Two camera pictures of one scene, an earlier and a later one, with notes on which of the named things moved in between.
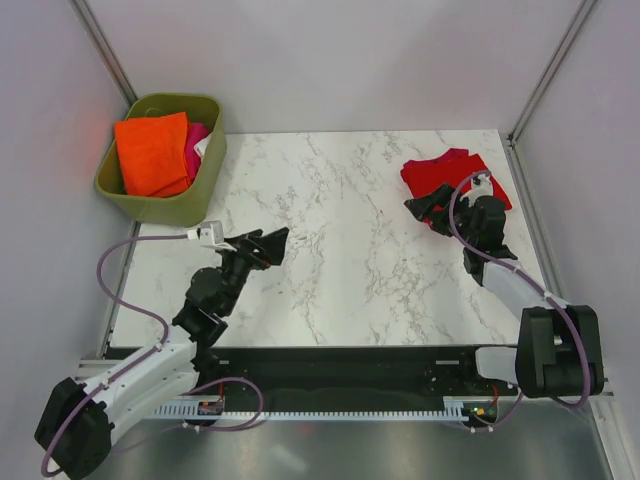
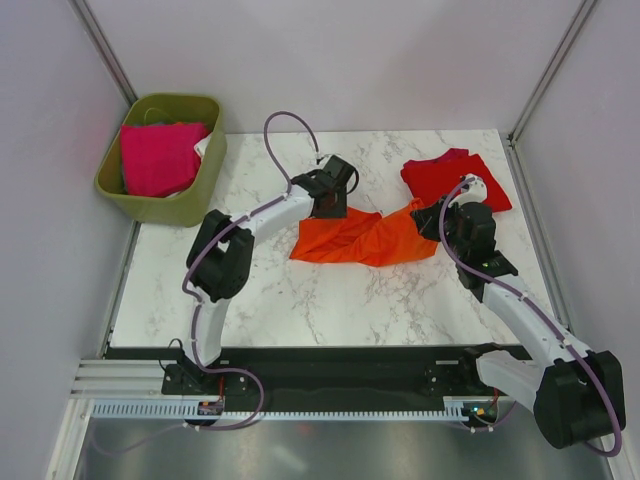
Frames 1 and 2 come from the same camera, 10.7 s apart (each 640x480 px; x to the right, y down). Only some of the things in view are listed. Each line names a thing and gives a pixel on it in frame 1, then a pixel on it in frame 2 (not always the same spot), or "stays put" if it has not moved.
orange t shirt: (153, 155) to (365, 239)
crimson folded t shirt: (455, 155) stays put
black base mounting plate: (347, 377) stays put
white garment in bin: (201, 146) stays put
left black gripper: (270, 249) to (340, 210)
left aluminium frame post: (104, 49) stays put
